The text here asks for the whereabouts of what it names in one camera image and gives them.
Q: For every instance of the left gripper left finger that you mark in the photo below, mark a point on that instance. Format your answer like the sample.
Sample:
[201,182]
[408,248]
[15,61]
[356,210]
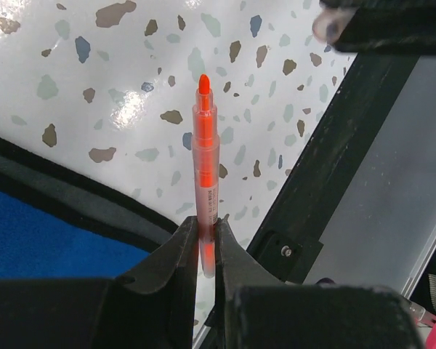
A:
[149,306]

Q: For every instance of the orange pink pen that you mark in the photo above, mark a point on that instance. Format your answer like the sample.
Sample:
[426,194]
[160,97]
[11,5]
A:
[205,148]

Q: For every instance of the pink white teleoperation handle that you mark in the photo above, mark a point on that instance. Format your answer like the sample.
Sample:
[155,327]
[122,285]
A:
[423,317]

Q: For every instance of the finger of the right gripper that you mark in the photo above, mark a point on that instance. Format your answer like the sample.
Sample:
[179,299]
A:
[380,27]

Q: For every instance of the blue fabric pencil pouch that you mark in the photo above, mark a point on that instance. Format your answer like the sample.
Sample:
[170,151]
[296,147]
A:
[56,223]

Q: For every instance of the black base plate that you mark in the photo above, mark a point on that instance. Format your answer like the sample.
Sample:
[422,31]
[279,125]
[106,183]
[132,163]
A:
[287,242]

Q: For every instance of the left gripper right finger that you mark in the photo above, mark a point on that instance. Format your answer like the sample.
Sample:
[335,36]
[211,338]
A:
[256,310]

